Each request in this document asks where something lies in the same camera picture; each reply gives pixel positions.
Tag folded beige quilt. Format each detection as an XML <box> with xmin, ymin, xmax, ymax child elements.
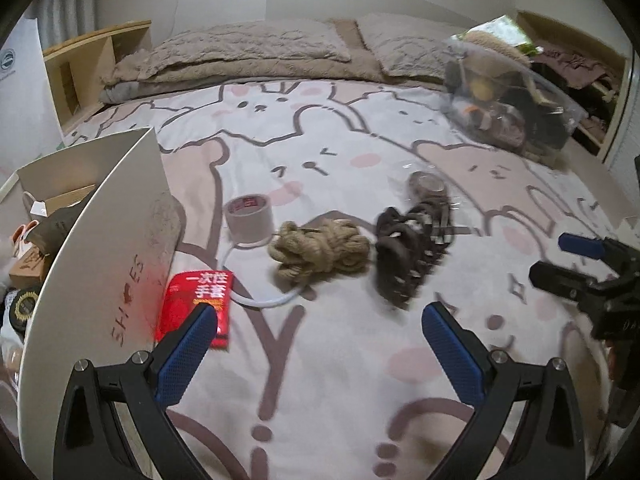
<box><xmin>100</xmin><ymin>52</ymin><xmax>381</xmax><ymax>103</ymax></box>

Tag green snack bag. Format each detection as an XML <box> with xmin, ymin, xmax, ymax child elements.
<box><xmin>452</xmin><ymin>16</ymin><xmax>543</xmax><ymax>56</ymax></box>

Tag jute rope bundle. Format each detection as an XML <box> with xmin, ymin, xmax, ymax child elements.
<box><xmin>269</xmin><ymin>217</ymin><xmax>373</xmax><ymax>283</ymax></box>

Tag grey curtain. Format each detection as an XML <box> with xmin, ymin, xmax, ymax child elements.
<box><xmin>27</xmin><ymin>0</ymin><xmax>98</xmax><ymax>48</ymax></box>

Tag white shoe box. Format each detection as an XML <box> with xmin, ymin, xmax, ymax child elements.
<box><xmin>0</xmin><ymin>126</ymin><xmax>173</xmax><ymax>461</ymax></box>

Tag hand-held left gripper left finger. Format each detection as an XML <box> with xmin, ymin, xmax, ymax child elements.
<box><xmin>52</xmin><ymin>301</ymin><xmax>219</xmax><ymax>480</ymax></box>

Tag white tote bag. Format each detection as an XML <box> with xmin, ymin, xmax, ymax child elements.
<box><xmin>0</xmin><ymin>17</ymin><xmax>66</xmax><ymax>181</ymax></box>

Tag black hair claw clip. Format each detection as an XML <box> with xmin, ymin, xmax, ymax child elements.
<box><xmin>374</xmin><ymin>200</ymin><xmax>456</xmax><ymax>311</ymax></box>

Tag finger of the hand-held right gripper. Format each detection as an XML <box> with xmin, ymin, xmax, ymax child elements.
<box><xmin>557</xmin><ymin>232</ymin><xmax>631</xmax><ymax>273</ymax></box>
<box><xmin>529</xmin><ymin>260</ymin><xmax>601</xmax><ymax>311</ymax></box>

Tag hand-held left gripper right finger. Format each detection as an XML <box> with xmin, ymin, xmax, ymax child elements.
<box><xmin>421</xmin><ymin>301</ymin><xmax>586</xmax><ymax>480</ymax></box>

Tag orange handled scissors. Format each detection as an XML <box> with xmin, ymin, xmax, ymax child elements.
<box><xmin>12</xmin><ymin>220</ymin><xmax>43</xmax><ymax>256</ymax></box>

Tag small brown cardboard box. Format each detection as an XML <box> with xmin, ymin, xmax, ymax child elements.
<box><xmin>9</xmin><ymin>247</ymin><xmax>48</xmax><ymax>291</ymax></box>

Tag white cable loop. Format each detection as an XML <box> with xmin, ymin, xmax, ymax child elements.
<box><xmin>218</xmin><ymin>240</ymin><xmax>313</xmax><ymax>308</ymax></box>

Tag red packet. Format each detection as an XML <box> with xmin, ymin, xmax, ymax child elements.
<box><xmin>154</xmin><ymin>270</ymin><xmax>235</xmax><ymax>351</ymax></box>

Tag brown hair ties pack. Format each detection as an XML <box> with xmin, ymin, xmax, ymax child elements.
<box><xmin>402</xmin><ymin>170</ymin><xmax>451</xmax><ymax>203</ymax></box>

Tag bear printed blanket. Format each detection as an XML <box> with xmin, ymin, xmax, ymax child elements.
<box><xmin>0</xmin><ymin>80</ymin><xmax>640</xmax><ymax>480</ymax></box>

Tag wooden bedside shelf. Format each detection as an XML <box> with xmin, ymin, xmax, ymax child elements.
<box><xmin>42</xmin><ymin>20</ymin><xmax>152</xmax><ymax>121</ymax></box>

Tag dark olive pouch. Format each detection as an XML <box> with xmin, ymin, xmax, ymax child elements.
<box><xmin>26</xmin><ymin>205</ymin><xmax>88</xmax><ymax>256</ymax></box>

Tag pile of clothes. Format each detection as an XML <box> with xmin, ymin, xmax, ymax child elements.
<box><xmin>535</xmin><ymin>47</ymin><xmax>621</xmax><ymax>88</ymax></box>

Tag beige quilted pillow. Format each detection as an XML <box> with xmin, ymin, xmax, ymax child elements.
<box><xmin>356</xmin><ymin>14</ymin><xmax>481</xmax><ymax>78</ymax></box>
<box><xmin>150</xmin><ymin>22</ymin><xmax>351</xmax><ymax>68</ymax></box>

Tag black round tin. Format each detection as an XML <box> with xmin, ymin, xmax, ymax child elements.
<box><xmin>7</xmin><ymin>287</ymin><xmax>38</xmax><ymax>336</ymax></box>

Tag clear plastic storage bin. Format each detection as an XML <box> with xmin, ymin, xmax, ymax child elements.
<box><xmin>442</xmin><ymin>35</ymin><xmax>586</xmax><ymax>161</ymax></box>

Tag beige tape roll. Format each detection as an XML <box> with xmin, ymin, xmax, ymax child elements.
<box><xmin>223</xmin><ymin>193</ymin><xmax>275</xmax><ymax>246</ymax></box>

